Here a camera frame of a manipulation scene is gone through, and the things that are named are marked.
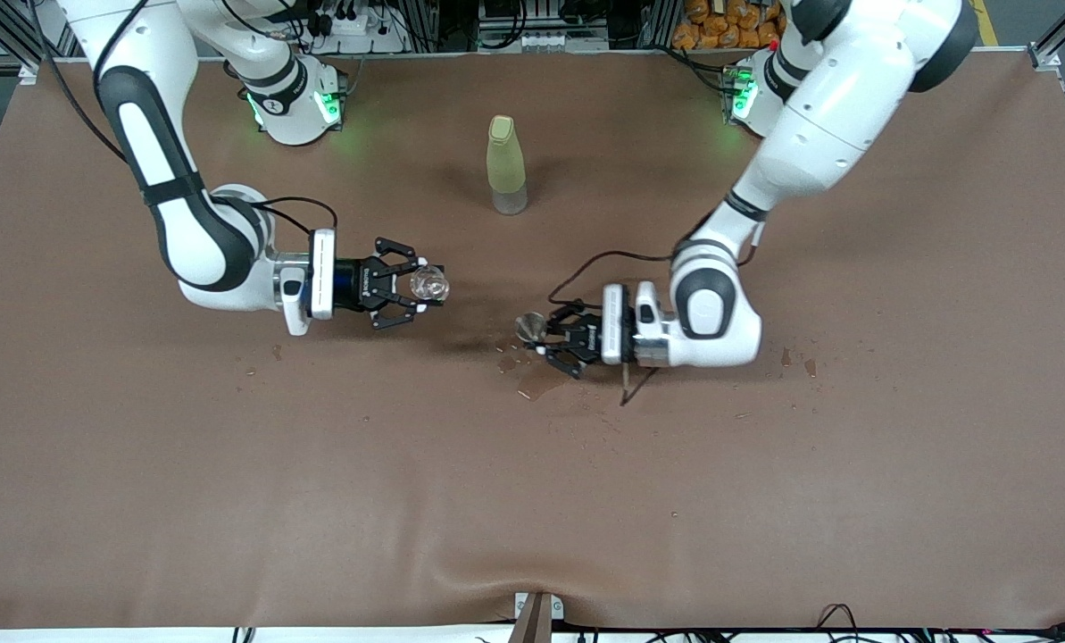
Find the grey electronics rack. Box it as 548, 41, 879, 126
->
477, 0, 612, 53

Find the white power strip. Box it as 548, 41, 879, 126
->
304, 7, 408, 54

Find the black cable loop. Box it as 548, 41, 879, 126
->
816, 604, 863, 637

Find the silver metal jigger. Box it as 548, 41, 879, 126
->
514, 311, 551, 351

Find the brown table cover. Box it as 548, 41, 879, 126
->
0, 49, 1065, 630

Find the orange snack bag pile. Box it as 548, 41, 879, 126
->
672, 0, 787, 50

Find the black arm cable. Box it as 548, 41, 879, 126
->
547, 221, 761, 309
28, 0, 339, 238

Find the brown liquid puddle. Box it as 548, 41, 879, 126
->
516, 357, 578, 402

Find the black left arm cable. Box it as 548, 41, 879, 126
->
547, 221, 761, 309

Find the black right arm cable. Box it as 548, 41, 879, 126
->
28, 0, 339, 238

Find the small clear glass cup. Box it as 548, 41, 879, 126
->
409, 265, 453, 303

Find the yellow-green frosted bottle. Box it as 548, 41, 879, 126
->
486, 114, 529, 216

